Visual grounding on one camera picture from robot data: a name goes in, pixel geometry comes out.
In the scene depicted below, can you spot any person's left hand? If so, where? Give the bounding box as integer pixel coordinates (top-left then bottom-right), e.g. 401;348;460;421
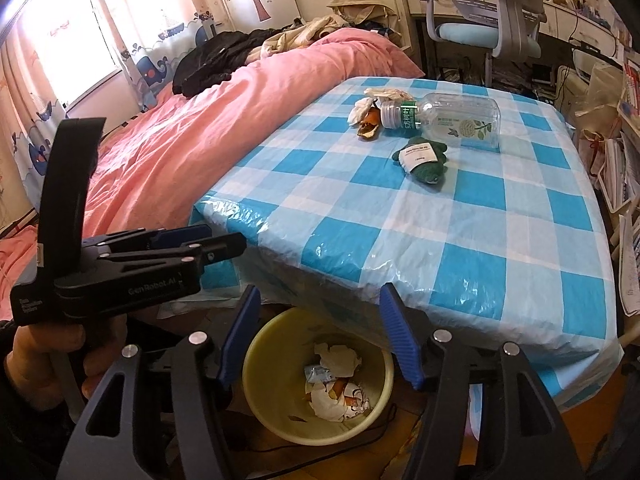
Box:
4;316;129;402

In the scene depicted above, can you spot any white printer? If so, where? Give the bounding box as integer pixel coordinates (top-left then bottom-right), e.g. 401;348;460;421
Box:
572;47;621;78

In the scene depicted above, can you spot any clear plastic bottle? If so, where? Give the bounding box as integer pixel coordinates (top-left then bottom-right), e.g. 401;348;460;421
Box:
381;94;502;153

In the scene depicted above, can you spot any white tissue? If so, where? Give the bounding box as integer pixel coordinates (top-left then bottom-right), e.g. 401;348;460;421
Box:
347;96;377;127

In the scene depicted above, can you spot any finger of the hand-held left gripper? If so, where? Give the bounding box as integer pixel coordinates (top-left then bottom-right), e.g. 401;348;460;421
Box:
97;232;247;286
82;225;213;256

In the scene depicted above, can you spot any blue checkered tablecloth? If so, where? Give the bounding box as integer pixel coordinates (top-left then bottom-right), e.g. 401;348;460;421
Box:
192;76;618;411

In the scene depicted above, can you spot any orange peel scrap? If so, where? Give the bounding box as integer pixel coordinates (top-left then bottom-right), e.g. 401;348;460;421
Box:
356;109;385;141

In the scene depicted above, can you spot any pink blanket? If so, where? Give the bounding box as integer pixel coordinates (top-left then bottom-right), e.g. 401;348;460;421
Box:
0;27;423;321

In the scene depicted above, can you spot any translucent plastic bag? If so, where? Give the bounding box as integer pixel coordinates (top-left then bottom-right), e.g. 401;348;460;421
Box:
580;62;631;131

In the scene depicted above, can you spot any yellow plastic bin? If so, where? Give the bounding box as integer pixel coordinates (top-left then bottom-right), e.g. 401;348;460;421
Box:
242;307;396;445

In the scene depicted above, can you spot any cream cloth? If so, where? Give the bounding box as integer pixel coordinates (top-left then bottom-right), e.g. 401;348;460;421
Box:
260;15;351;58

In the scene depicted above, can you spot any white drawer cabinet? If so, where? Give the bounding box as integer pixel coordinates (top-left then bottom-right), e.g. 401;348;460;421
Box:
552;65;588;111

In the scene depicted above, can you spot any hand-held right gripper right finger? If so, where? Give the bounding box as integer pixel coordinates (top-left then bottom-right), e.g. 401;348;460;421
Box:
378;282;586;480

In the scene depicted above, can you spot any white paper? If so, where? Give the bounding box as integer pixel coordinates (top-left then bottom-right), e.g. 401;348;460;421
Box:
319;342;363;377

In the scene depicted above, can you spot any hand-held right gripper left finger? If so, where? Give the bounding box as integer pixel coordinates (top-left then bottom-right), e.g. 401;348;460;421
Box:
62;284;262;480

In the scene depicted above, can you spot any green plush toy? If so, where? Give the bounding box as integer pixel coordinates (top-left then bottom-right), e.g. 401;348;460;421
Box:
391;136;448;185

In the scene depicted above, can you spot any black jacket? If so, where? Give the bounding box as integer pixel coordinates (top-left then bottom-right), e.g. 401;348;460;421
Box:
172;30;281;98

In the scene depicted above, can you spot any grey blue office chair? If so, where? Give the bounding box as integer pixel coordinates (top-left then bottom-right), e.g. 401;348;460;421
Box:
410;0;548;68

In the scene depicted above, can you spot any black cable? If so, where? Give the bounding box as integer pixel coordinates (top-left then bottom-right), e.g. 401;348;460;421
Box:
245;405;401;466

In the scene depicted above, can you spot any white desk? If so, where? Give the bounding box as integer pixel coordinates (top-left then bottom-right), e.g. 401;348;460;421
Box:
405;0;626;61

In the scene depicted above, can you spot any white shelf rack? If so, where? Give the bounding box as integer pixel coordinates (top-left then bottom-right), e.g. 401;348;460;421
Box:
595;55;640;321

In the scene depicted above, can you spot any printed curtain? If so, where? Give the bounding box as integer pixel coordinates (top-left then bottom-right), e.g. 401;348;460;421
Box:
0;0;226;201

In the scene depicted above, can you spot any tan jacket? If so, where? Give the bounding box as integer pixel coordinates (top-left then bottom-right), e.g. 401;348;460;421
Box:
327;0;396;23

